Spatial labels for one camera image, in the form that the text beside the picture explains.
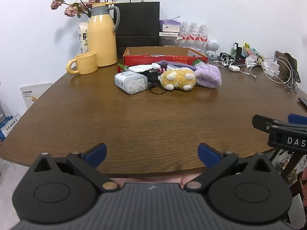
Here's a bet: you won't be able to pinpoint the yellow thermos jug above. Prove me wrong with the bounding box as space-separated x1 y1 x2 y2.
87 2 120 67

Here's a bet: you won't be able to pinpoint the yellow snack packet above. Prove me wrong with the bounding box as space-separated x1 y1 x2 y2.
244 43 264 59

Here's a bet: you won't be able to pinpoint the purple tissue pack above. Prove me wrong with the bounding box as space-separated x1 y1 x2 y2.
159 16 181 33

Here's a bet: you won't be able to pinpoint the white robot figurine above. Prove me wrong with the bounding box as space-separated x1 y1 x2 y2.
206 39 220 59

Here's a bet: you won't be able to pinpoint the white coiled cable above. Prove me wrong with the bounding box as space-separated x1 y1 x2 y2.
211 54 237 67

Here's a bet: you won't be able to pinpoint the blue packets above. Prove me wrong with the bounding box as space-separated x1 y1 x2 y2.
0 114 21 142

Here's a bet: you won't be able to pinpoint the white wipes pack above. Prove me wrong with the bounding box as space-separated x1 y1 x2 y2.
128 65 154 72

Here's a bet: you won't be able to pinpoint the brown wooden stand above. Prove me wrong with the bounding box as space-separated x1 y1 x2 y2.
276 50 301 84

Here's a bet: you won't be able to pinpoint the white charging cable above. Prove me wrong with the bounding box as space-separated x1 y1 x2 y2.
240 57 293 84

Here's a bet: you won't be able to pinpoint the red cardboard box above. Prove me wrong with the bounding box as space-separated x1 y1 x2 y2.
123 47 209 67

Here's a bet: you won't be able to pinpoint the person's pink clothing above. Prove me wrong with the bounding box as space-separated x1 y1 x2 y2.
109 172 204 188

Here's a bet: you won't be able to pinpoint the lavender pouch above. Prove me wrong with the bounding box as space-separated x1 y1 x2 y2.
156 60 192 70

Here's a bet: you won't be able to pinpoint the clear cotton swab box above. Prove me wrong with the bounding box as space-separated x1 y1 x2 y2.
114 72 148 94

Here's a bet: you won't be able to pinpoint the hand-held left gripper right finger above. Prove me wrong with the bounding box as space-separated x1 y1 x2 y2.
185 142 274 192

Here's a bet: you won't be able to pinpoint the yellow plush toy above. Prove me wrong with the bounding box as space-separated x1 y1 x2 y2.
158 69 197 91

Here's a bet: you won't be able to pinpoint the white milk carton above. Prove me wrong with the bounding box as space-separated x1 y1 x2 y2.
78 21 90 54

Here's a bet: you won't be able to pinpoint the white charger block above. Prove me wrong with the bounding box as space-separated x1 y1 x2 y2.
262 61 280 76

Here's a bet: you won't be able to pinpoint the clear water bottle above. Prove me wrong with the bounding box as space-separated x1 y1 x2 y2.
199 23 209 50
189 22 200 48
180 21 191 48

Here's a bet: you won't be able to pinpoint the crumpled white tissue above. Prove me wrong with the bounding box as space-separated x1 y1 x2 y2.
245 55 258 67

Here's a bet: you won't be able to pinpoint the black paper bag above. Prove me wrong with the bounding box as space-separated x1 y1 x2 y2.
115 0 161 59

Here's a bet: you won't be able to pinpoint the navy zip pouch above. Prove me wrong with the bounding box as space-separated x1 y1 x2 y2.
144 71 163 87

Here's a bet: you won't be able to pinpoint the purple fluffy headband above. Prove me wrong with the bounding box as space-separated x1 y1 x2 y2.
194 64 222 89

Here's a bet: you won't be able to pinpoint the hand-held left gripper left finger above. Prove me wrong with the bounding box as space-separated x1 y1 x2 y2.
31 143 119 192

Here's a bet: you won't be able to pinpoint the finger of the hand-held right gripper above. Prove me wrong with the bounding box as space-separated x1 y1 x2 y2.
252 114 276 132
288 113 307 126

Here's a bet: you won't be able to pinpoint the clear lidded food container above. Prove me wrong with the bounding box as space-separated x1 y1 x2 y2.
159 36 183 48

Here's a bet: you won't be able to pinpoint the yellow mug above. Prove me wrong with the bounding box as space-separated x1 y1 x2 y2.
66 52 98 75

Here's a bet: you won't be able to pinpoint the eyeglasses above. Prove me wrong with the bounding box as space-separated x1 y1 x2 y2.
284 81 299 93

